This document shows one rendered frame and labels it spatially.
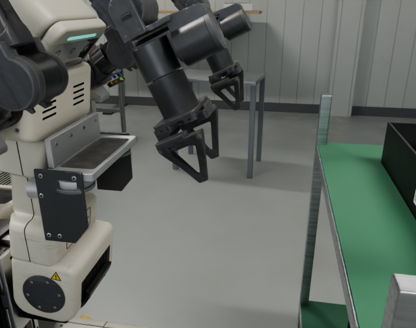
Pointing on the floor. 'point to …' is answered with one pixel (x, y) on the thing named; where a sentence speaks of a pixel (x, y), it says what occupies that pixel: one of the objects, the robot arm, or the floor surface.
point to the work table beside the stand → (195, 75)
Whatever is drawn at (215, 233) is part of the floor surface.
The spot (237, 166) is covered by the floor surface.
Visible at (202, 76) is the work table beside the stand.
